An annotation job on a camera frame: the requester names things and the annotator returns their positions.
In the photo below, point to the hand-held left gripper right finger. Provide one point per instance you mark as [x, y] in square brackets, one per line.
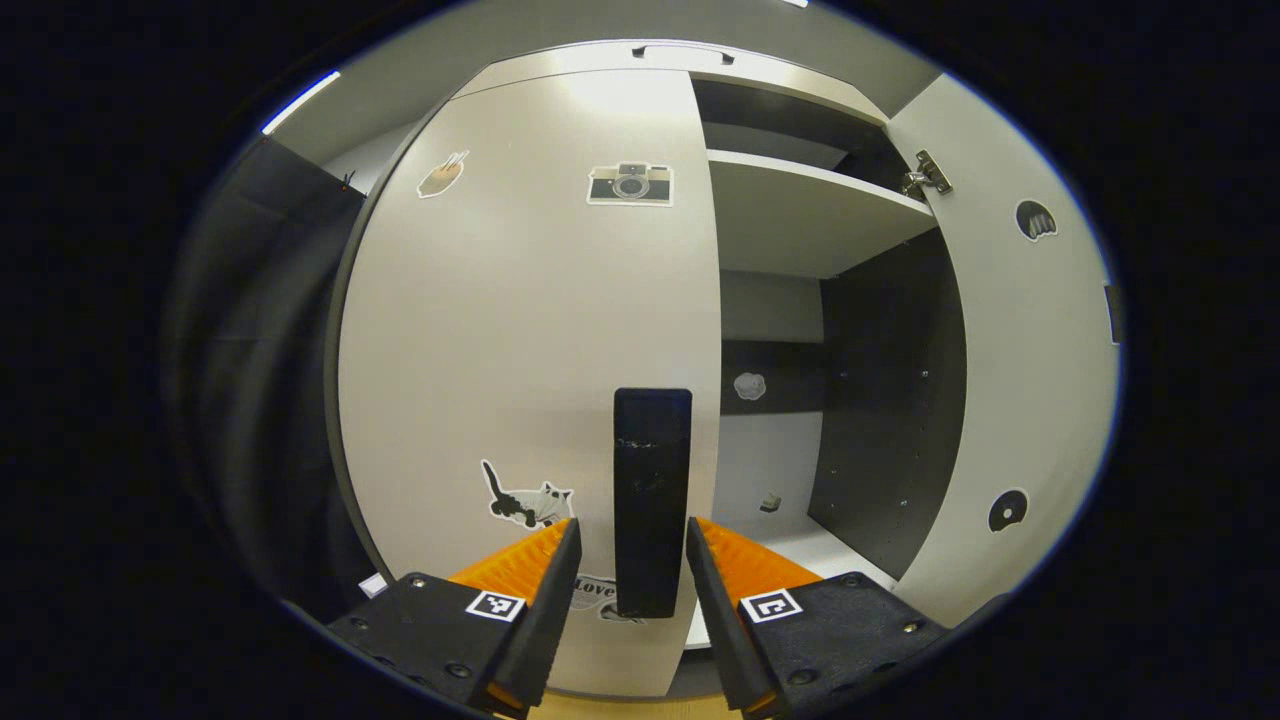
[725, 620]

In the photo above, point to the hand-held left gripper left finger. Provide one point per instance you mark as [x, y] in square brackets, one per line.
[545, 620]

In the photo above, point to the beige double-door shoe cabinet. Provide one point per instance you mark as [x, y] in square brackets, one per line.
[890, 400]

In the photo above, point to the camera sticker cabinet door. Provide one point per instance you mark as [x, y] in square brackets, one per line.
[520, 320]

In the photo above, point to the headphone sticker cabinet door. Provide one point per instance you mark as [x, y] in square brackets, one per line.
[1030, 380]

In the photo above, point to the metal door hinge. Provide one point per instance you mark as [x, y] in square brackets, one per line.
[925, 178]

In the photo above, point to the white blue box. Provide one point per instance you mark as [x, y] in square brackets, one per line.
[372, 586]

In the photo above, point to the black backdrop cloth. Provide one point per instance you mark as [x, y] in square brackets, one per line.
[260, 400]

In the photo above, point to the small ceiling light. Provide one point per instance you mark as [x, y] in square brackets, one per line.
[300, 100]

